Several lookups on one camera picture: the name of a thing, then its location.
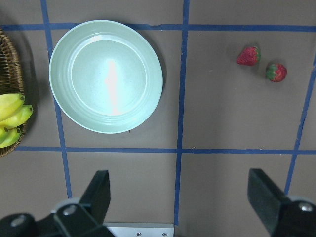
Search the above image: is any wicker basket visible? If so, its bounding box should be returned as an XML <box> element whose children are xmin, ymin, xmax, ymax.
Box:
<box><xmin>0</xmin><ymin>30</ymin><xmax>26</xmax><ymax>157</ymax></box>

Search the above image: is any yellow banana bunch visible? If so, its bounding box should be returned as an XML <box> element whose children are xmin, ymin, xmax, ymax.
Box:
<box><xmin>0</xmin><ymin>93</ymin><xmax>33</xmax><ymax>149</ymax></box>

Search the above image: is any light green plate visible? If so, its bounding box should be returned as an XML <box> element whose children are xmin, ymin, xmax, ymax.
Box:
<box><xmin>49</xmin><ymin>20</ymin><xmax>163</xmax><ymax>134</ymax></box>

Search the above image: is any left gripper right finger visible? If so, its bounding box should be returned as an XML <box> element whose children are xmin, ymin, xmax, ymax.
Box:
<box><xmin>247</xmin><ymin>168</ymin><xmax>290</xmax><ymax>235</ymax></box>

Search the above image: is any strawberry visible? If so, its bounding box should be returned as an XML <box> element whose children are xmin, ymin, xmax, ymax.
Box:
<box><xmin>265</xmin><ymin>63</ymin><xmax>287</xmax><ymax>82</ymax></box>
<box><xmin>236</xmin><ymin>46</ymin><xmax>261</xmax><ymax>66</ymax></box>

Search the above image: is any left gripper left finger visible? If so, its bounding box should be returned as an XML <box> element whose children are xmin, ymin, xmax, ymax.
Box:
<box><xmin>79</xmin><ymin>170</ymin><xmax>110</xmax><ymax>224</ymax></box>

